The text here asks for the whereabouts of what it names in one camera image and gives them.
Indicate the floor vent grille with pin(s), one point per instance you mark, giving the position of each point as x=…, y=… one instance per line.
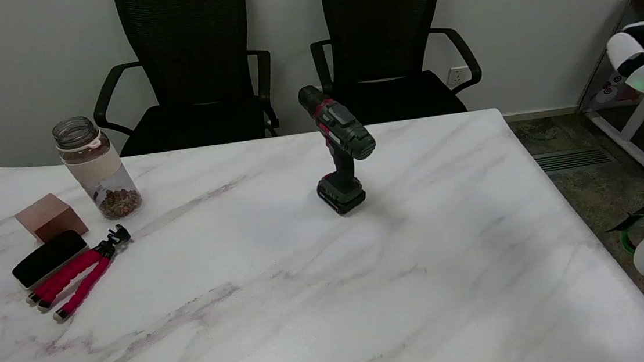
x=572, y=159

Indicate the black whiteboard eraser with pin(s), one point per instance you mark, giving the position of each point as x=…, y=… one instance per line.
x=49, y=257

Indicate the green black power screwdriver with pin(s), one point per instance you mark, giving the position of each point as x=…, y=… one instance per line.
x=346, y=129

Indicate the black mesh office chair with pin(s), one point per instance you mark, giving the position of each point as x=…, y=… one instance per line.
x=185, y=53
x=384, y=29

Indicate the glass jar with nuts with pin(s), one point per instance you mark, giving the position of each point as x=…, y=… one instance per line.
x=100, y=168

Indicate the brown wooden block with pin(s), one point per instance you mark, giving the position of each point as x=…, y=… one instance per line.
x=48, y=215

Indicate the white wall power outlet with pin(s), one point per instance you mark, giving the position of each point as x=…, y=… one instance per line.
x=456, y=76

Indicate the red flexible mini tripod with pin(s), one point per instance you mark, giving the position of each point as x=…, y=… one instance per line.
x=82, y=275

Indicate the panda print side panel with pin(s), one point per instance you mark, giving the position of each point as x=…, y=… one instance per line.
x=605, y=89

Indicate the white desk with leg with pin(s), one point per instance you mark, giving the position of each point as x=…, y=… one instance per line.
x=634, y=118

